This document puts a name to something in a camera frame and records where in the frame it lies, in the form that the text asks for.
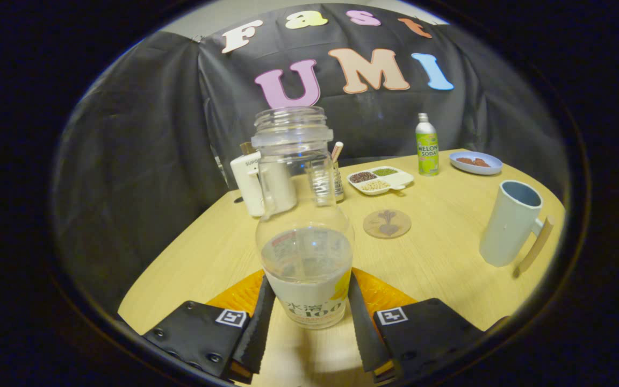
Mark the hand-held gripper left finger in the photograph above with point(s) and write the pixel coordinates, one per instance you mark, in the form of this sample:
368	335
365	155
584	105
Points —
258	338

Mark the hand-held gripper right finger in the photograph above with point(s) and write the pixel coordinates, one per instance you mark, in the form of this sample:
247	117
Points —
368	344

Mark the white toaster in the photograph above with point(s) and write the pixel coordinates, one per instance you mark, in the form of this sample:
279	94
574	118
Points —
247	183

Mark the blue plate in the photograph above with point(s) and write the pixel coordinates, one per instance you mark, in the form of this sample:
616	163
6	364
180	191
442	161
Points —
476	167

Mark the clear juice bottle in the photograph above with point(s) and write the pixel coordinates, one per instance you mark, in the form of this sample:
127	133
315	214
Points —
307	269

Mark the brown cookie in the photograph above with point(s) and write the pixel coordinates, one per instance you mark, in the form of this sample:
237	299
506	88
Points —
464	160
481	162

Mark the brown toast slice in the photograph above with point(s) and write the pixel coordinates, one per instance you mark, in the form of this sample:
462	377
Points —
247	148

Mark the clear utensil holder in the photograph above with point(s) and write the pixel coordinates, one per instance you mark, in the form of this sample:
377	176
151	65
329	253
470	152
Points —
338	185

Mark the pale stick in holder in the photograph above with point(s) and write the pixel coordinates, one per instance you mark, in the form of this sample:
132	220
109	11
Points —
337	151

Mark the green soda bottle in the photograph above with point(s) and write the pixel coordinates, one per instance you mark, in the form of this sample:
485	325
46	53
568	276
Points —
427	153

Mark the white divided dish of beans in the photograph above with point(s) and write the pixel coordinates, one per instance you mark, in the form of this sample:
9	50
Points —
379	180

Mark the round wooden coaster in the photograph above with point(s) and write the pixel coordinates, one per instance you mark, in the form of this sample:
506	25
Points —
387	223

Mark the light wooden table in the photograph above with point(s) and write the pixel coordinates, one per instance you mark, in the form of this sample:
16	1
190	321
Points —
438	252

